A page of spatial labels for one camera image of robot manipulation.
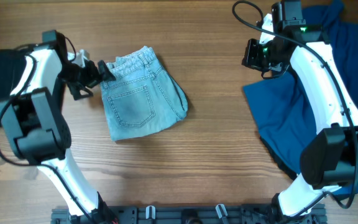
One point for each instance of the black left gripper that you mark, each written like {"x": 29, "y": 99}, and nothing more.
{"x": 93, "y": 78}

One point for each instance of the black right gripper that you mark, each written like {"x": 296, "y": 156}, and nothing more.
{"x": 250, "y": 59}

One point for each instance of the light blue denim shorts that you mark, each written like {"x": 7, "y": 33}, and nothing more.
{"x": 142, "y": 98}

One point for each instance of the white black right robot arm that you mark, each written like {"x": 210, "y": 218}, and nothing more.
{"x": 330, "y": 161}

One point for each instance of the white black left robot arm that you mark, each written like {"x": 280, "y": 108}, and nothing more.
{"x": 35, "y": 128}

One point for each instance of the blue t-shirt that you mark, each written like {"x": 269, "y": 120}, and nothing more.
{"x": 280, "y": 108}

